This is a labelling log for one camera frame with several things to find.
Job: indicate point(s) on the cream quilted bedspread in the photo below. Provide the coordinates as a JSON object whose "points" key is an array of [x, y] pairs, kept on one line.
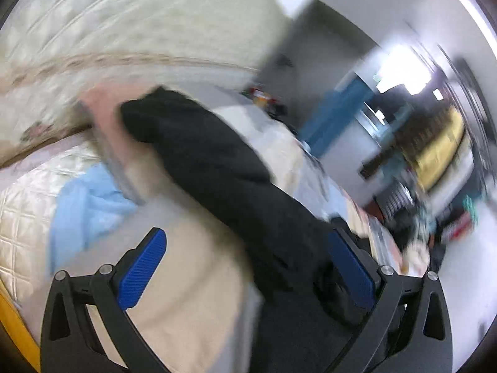
{"points": [[27, 217]]}

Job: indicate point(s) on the pink cloth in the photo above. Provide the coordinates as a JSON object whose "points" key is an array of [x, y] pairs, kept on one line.
{"points": [[105, 112]]}

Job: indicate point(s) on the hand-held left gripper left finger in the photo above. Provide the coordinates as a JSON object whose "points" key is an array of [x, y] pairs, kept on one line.
{"points": [[143, 270]]}

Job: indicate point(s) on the black garment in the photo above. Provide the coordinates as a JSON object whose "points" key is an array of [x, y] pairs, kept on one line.
{"points": [[217, 163]]}

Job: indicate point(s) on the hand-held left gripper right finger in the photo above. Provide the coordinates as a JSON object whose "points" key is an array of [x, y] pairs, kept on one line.
{"points": [[351, 274]]}

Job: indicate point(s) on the white quilted bed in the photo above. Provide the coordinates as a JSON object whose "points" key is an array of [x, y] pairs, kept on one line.
{"points": [[136, 19]]}

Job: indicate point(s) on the light blue cloth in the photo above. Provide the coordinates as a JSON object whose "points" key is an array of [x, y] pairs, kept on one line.
{"points": [[87, 209]]}

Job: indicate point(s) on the blue panel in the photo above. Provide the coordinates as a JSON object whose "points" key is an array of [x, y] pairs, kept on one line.
{"points": [[334, 112]]}

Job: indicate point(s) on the beige cloth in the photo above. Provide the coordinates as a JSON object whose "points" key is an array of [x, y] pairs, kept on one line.
{"points": [[186, 279]]}

